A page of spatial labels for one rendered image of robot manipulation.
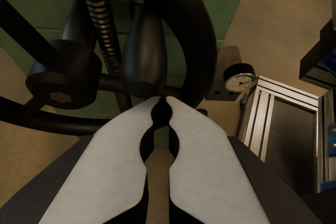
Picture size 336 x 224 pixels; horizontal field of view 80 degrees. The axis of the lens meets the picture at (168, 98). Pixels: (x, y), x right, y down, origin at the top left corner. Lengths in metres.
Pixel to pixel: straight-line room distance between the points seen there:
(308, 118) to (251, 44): 0.71
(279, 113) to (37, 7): 0.95
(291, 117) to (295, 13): 1.22
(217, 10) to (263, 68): 1.13
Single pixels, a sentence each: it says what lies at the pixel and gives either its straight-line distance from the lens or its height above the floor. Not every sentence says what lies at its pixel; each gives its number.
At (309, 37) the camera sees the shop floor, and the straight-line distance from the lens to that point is 1.93.
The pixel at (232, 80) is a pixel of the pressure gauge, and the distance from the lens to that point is 0.42.
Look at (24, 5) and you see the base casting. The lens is 0.43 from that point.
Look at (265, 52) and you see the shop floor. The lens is 1.60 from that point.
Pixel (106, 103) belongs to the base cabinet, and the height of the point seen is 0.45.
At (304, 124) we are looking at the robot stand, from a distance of 1.08.
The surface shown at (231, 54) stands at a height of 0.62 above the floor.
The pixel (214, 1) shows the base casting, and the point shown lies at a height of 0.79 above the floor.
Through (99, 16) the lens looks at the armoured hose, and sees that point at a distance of 0.24.
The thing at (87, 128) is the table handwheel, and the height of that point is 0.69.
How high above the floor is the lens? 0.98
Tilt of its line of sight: 58 degrees down
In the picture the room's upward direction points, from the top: 10 degrees clockwise
